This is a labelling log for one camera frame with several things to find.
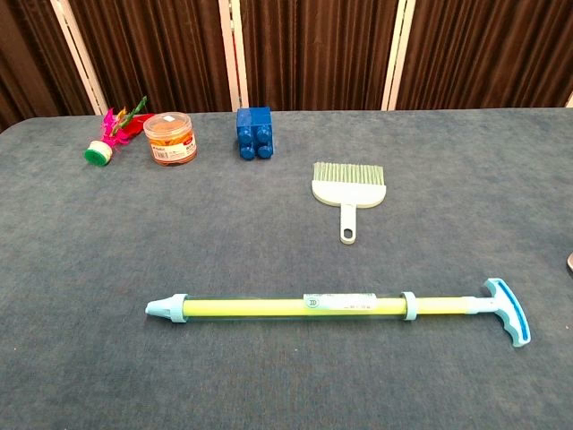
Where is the yellow blue water pump toy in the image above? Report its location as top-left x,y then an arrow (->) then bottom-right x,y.
181,277 -> 533,349

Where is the pale green hand brush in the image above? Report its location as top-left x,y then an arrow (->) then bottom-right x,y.
311,161 -> 388,245

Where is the blue plastic building block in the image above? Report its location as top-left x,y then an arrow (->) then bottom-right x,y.
235,106 -> 275,160

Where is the clear jar of rubber bands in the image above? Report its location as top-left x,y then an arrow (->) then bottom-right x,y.
142,111 -> 199,167

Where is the brown pleated curtain panel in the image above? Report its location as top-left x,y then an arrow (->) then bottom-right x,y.
0,0 -> 96,132
66,0 -> 235,116
395,0 -> 573,111
238,0 -> 400,112

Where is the colourful feather shuttlecock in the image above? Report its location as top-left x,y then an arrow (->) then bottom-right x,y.
83,95 -> 156,168

